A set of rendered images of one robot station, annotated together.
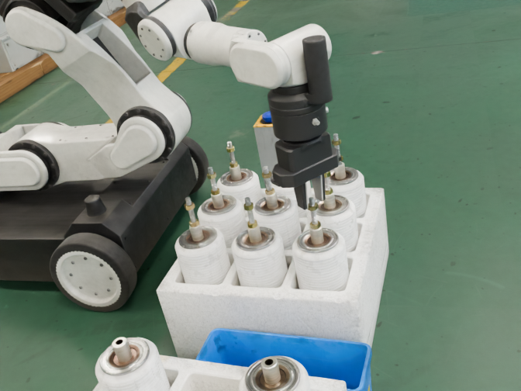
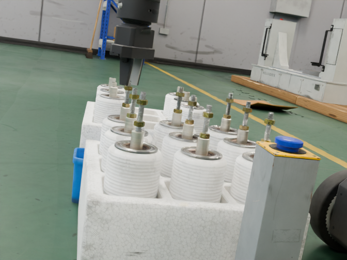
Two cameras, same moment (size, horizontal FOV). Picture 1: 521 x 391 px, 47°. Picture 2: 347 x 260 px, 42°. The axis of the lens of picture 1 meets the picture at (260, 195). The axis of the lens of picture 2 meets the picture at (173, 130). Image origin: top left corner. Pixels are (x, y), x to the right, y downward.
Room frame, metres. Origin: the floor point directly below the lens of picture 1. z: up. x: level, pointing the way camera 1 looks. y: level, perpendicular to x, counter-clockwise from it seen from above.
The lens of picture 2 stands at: (1.77, -0.57, 0.45)
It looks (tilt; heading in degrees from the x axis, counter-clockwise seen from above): 11 degrees down; 145
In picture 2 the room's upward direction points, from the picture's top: 8 degrees clockwise
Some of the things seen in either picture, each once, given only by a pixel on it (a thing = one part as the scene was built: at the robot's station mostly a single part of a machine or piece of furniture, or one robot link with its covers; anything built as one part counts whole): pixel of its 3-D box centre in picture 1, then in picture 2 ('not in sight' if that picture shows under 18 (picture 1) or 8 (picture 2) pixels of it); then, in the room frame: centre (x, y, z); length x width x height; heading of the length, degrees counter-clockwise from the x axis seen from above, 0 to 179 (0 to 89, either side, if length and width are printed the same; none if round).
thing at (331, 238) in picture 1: (317, 240); (124, 119); (0.88, -0.08, 0.25); 0.08 x 0.08 x 0.01
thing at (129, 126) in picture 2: (329, 200); (130, 125); (0.99, -0.13, 0.26); 0.02 x 0.02 x 0.03
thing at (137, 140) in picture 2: (339, 171); (137, 140); (1.10, -0.17, 0.26); 0.02 x 0.02 x 0.03
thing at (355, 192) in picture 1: (344, 212); (129, 196); (1.10, -0.17, 0.16); 0.10 x 0.10 x 0.18
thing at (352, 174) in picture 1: (340, 176); (136, 147); (1.10, -0.17, 0.25); 0.08 x 0.08 x 0.01
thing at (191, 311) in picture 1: (284, 269); (175, 211); (1.04, -0.02, 0.09); 0.39 x 0.39 x 0.18; 68
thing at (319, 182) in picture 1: (319, 182); (124, 70); (0.90, -0.10, 0.36); 0.03 x 0.02 x 0.06; 28
